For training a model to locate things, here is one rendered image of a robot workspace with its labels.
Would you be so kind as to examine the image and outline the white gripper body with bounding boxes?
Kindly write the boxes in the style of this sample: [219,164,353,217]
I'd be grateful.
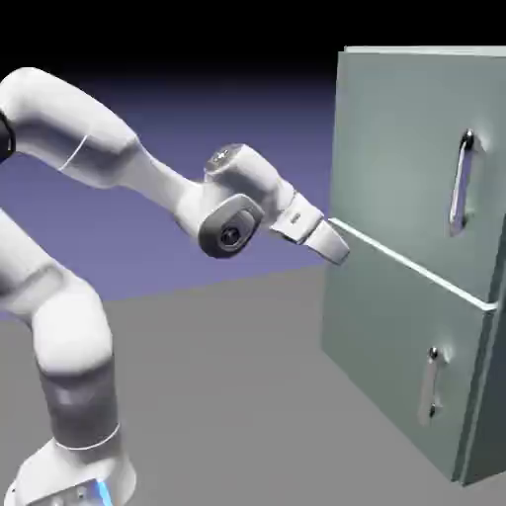
[306,218,351,266]

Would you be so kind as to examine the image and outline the grey-green cabinet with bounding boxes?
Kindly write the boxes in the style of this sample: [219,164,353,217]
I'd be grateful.
[319,44,506,487]

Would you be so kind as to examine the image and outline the large grey-green cabinet door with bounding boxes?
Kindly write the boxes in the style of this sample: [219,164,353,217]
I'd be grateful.
[328,49,506,304]

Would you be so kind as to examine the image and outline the small grey-green cabinet door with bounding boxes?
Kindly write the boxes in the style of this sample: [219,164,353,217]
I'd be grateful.
[319,220,498,483]

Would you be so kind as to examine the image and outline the long silver door handle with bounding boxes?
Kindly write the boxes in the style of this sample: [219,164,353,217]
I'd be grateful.
[448,127,475,237]

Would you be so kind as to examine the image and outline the short silver door handle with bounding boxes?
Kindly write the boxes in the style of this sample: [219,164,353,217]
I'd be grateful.
[417,346,441,426]

